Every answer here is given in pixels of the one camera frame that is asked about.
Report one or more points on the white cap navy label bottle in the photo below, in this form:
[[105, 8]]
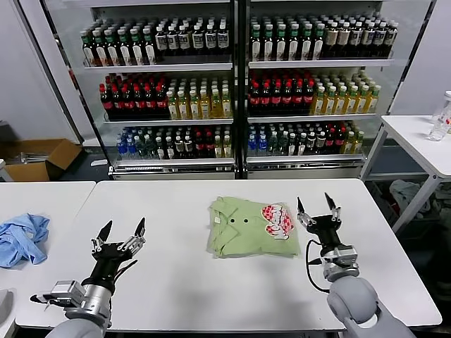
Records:
[[367, 39], [355, 39], [198, 41], [173, 42], [211, 40], [223, 39], [184, 41], [380, 39], [161, 43], [391, 38]]

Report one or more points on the green cap tea bottle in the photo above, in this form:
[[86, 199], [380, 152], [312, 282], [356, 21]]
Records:
[[306, 45], [137, 51], [149, 51], [124, 52], [268, 47], [100, 53], [256, 47], [280, 47], [89, 53], [318, 45], [293, 46], [112, 53]]

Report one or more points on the open glass cooler door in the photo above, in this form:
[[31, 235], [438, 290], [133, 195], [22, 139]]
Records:
[[405, 42], [67, 88]]

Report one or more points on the yellow green tea bottle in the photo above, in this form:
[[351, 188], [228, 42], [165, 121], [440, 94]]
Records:
[[227, 106], [194, 107], [172, 107], [351, 102], [205, 107], [340, 102], [319, 103], [362, 101], [183, 107], [373, 101], [330, 103], [216, 106]]

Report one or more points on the clear green water bottle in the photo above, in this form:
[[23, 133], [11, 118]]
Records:
[[140, 148], [282, 144], [150, 148], [272, 144]]

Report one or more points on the white cap beige label bottle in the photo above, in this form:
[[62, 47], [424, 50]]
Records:
[[330, 39], [342, 39]]

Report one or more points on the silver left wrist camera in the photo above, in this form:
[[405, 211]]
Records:
[[67, 290]]

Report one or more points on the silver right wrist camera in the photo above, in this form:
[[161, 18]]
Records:
[[341, 260]]

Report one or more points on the small red cap cola bottle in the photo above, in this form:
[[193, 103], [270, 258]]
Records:
[[340, 142], [199, 146], [209, 146], [330, 142]]

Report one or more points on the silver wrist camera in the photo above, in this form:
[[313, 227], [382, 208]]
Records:
[[67, 290], [341, 260]]

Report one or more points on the small yellow tea bottle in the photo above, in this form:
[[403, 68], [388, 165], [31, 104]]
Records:
[[218, 148], [358, 144], [227, 148], [349, 144]]

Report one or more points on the clear bottle red label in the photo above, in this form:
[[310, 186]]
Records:
[[444, 112]]

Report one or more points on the glass beverage display cooler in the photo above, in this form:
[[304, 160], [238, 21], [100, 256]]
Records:
[[165, 123]]

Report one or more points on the open cardboard box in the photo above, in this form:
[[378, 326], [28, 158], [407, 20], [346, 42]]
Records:
[[60, 158]]

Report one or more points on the small white floor object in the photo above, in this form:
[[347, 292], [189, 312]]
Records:
[[98, 163]]

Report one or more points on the blue drink bottle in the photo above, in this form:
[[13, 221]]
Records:
[[131, 148], [252, 146], [262, 146], [122, 148]]

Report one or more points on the white side table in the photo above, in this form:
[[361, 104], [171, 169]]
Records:
[[408, 130]]

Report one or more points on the grey cloth pile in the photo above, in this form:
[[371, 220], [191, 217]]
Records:
[[405, 193]]

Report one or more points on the crumpled light blue shirt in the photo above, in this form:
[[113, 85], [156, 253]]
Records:
[[21, 243]]

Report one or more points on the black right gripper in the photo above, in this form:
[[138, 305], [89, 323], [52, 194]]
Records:
[[326, 232]]

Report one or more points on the light green polo shirt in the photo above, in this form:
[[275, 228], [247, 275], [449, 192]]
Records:
[[239, 239]]

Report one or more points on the clear plastic water bottle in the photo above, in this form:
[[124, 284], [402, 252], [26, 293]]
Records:
[[437, 132]]

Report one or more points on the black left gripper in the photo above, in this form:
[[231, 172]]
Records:
[[107, 262]]

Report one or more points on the small dark white label bottle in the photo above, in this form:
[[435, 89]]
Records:
[[292, 146], [160, 149], [311, 142], [170, 149], [189, 148], [320, 142], [302, 145], [179, 148]]

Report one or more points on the white metal shelf unit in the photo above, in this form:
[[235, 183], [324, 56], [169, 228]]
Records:
[[310, 119]]

